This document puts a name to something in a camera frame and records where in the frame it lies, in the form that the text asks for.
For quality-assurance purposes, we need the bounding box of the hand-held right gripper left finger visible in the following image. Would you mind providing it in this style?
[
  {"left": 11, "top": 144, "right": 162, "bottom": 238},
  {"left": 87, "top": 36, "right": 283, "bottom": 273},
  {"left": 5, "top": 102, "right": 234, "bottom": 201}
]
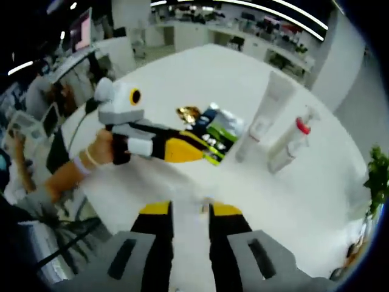
[{"left": 54, "top": 200, "right": 174, "bottom": 292}]

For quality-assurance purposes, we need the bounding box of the white skincare tube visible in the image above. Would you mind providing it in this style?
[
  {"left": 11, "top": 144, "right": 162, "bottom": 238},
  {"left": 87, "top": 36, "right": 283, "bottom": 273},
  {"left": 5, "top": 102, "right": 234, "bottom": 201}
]
[{"left": 235, "top": 71, "right": 296, "bottom": 162}]

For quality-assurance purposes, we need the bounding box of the green black sachet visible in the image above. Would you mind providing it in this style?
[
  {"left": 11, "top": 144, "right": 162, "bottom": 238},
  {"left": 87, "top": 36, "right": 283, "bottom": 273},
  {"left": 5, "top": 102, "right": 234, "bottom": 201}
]
[{"left": 204, "top": 125, "right": 240, "bottom": 167}]

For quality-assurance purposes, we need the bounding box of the white office counter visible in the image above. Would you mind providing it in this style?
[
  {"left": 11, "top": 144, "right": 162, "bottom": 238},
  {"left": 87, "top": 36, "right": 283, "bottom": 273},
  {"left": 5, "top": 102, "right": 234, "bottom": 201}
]
[{"left": 151, "top": 18, "right": 316, "bottom": 74}]

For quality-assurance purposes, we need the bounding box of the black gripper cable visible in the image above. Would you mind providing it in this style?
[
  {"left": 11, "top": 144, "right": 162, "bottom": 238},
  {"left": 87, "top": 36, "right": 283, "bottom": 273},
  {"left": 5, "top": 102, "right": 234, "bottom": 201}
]
[{"left": 68, "top": 100, "right": 98, "bottom": 151}]

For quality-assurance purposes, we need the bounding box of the green potted plant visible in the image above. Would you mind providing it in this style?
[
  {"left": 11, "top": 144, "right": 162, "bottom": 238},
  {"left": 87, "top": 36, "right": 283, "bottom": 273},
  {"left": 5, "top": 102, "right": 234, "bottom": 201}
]
[{"left": 363, "top": 147, "right": 389, "bottom": 217}]

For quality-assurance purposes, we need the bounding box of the white red-collared skincare bottle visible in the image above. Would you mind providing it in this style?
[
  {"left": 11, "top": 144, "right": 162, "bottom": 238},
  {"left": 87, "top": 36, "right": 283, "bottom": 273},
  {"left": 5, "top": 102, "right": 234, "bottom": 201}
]
[{"left": 267, "top": 106, "right": 322, "bottom": 175}]

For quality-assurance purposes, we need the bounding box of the person's left hand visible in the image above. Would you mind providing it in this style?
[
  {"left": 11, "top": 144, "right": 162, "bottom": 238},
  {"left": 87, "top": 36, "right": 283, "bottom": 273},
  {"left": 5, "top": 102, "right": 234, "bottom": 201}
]
[{"left": 86, "top": 129, "right": 115, "bottom": 170}]

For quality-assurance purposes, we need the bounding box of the dark blue packet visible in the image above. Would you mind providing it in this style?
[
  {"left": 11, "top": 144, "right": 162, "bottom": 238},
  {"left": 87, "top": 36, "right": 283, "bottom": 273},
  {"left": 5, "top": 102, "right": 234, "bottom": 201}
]
[{"left": 191, "top": 109, "right": 217, "bottom": 132}]

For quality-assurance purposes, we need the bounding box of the computer monitor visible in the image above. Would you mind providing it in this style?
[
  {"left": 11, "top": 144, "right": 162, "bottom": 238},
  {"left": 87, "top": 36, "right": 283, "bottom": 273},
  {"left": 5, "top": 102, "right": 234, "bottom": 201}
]
[{"left": 69, "top": 8, "right": 93, "bottom": 52}]

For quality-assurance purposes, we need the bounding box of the pale wristband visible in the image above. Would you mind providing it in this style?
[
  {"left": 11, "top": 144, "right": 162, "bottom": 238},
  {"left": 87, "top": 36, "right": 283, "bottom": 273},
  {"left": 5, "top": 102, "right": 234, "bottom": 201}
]
[{"left": 74, "top": 147, "right": 98, "bottom": 176}]

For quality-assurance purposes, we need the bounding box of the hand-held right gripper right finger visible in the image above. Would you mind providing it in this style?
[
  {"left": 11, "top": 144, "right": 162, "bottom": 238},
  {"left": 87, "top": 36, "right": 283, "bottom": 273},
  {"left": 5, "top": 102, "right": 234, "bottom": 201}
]
[{"left": 208, "top": 203, "right": 335, "bottom": 292}]

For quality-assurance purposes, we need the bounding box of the white box with green label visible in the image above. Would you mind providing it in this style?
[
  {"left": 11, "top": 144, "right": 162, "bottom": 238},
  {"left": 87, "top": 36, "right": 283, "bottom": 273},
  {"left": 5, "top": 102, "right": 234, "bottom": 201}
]
[{"left": 209, "top": 102, "right": 246, "bottom": 136}]

